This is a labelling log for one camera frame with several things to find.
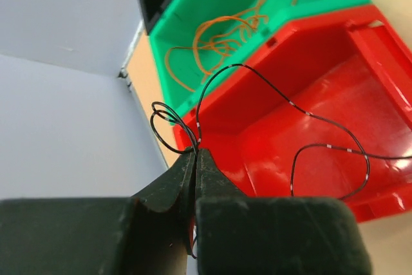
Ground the black wire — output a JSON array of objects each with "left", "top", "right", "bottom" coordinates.
[{"left": 150, "top": 63, "right": 412, "bottom": 260}]

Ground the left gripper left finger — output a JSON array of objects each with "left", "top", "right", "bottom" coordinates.
[{"left": 1, "top": 153, "right": 196, "bottom": 274}]

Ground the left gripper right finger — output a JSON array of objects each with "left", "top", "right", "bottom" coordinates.
[{"left": 195, "top": 149, "right": 373, "bottom": 274}]

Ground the orange wire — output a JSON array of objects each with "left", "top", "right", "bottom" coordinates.
[{"left": 164, "top": 0, "right": 302, "bottom": 93}]

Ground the green plastic bin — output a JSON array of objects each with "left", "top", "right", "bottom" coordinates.
[{"left": 149, "top": 0, "right": 370, "bottom": 116}]

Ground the red plastic bin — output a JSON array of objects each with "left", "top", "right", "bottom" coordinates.
[{"left": 183, "top": 5, "right": 411, "bottom": 222}]

